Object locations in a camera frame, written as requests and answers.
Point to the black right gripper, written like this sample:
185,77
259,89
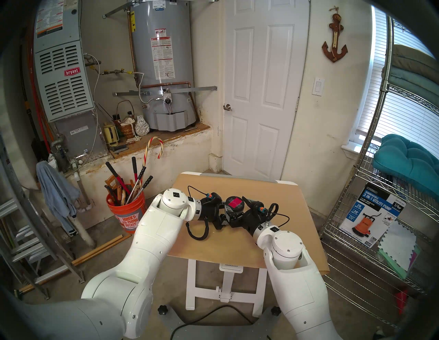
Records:
253,221

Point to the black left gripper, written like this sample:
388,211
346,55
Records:
211,212

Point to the black jar lid red tape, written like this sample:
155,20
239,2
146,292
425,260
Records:
235,203

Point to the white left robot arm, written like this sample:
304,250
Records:
151,240

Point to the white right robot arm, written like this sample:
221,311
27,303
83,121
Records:
295,274

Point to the silver shaft black grip shears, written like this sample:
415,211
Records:
140,174

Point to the orange bucket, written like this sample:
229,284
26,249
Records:
127,216

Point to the red yellow striped hoop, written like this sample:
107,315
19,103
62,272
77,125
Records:
160,145

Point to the foil wrapped bundle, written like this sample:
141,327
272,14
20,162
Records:
141,126

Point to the wooden pole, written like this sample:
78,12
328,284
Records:
99,248

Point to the white panel door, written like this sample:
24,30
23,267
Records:
264,85

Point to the utility pump box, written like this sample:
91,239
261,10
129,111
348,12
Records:
374,216

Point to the wicker basket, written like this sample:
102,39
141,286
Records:
127,129

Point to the white PVC pipe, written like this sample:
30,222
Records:
84,234

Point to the yellow metal can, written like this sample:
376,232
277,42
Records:
110,134

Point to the white zigzag edged paper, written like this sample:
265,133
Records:
399,243

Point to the grey water heater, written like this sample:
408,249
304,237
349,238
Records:
161,68

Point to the blue hanging cloth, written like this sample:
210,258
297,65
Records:
56,195

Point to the teal tufted cushion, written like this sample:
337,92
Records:
408,161

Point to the small red plastic item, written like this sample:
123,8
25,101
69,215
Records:
401,300

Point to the white window blind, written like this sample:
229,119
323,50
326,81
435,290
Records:
404,120

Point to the aluminium ladder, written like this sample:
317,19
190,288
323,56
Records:
24,240

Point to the grey Bryant furnace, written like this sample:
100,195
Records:
63,85

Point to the grey-green folded cushion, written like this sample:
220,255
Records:
408,82

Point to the olive folded cushion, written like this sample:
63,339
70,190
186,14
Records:
415,58

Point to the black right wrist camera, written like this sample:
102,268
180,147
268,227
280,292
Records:
260,207

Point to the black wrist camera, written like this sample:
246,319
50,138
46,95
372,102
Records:
214,198
260,207

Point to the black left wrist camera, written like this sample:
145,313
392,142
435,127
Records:
214,198

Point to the white light switch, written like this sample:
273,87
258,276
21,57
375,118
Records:
318,86

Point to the wooden anchor wall decoration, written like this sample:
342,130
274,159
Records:
334,51

